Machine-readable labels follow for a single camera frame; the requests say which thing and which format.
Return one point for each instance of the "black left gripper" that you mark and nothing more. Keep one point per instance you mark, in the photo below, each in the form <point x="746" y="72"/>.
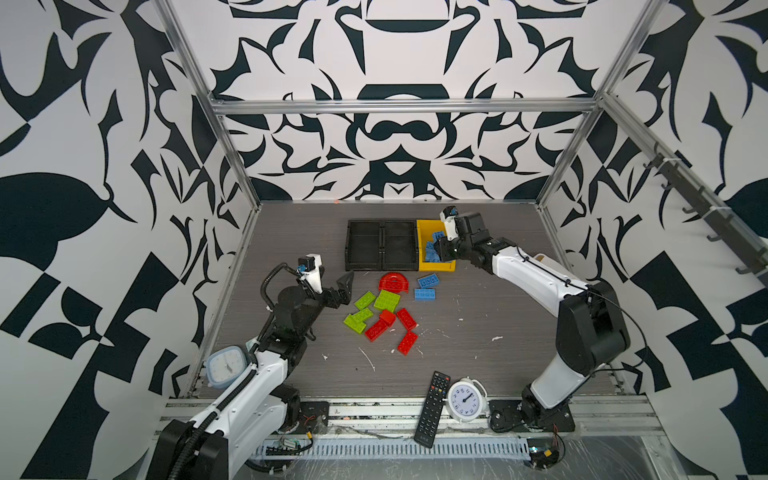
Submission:
<point x="340" y="295"/>

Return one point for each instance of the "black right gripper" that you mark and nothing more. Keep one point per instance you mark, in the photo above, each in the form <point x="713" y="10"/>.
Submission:
<point x="442" y="247"/>

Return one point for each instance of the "blue lego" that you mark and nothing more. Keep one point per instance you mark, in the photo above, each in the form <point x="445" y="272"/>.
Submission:
<point x="431" y="253"/>

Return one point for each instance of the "blue lego brick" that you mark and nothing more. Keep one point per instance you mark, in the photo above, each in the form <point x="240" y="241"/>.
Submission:
<point x="429" y="281"/>
<point x="424" y="294"/>

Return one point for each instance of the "red lego brick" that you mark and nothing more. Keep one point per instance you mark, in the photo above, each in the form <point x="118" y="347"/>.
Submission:
<point x="406" y="319"/>
<point x="407" y="343"/>

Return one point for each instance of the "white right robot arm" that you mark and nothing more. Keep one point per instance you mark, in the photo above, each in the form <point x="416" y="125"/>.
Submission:
<point x="591" y="329"/>

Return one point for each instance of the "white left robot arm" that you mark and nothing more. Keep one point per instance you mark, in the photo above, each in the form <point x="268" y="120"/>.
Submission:
<point x="257" y="402"/>

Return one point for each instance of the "green small lego brick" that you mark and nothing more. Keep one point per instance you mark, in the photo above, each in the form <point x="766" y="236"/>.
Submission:
<point x="365" y="300"/>

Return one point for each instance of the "green L-shaped lego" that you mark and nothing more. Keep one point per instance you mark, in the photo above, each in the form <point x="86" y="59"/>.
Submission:
<point x="357" y="321"/>

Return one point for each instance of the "green square lego plate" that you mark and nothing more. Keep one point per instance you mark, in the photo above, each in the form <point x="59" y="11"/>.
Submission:
<point x="387" y="301"/>

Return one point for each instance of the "black left storage bin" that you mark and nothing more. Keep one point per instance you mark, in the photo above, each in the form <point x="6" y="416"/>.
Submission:
<point x="363" y="245"/>

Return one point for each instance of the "black storage bin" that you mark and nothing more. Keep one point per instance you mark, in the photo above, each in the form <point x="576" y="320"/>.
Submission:
<point x="363" y="245"/>
<point x="400" y="245"/>

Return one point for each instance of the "red arch lego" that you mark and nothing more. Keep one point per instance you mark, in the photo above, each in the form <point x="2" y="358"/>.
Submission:
<point x="394" y="282"/>

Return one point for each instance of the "red lego pair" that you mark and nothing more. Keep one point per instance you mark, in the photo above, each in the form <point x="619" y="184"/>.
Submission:
<point x="385" y="321"/>

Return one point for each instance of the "black middle storage bin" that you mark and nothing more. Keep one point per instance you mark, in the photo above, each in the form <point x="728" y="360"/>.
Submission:
<point x="400" y="245"/>

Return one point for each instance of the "red lego brick front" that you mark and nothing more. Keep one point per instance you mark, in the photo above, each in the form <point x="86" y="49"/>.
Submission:
<point x="407" y="343"/>

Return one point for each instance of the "blue square clock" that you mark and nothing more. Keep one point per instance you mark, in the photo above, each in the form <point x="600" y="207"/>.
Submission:
<point x="223" y="367"/>

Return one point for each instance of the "white alarm clock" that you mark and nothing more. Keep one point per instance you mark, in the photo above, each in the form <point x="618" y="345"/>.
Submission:
<point x="467" y="400"/>

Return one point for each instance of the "black remote control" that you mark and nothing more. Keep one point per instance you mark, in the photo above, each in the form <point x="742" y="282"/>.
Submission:
<point x="430" y="415"/>

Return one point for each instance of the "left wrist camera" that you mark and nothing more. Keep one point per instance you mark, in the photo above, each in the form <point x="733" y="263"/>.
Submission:
<point x="309" y="268"/>

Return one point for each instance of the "white cable duct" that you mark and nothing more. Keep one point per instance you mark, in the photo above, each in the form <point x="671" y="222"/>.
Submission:
<point x="508" y="448"/>

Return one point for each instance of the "wall hook rack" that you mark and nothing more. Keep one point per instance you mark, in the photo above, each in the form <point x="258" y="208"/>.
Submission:
<point x="704" y="204"/>

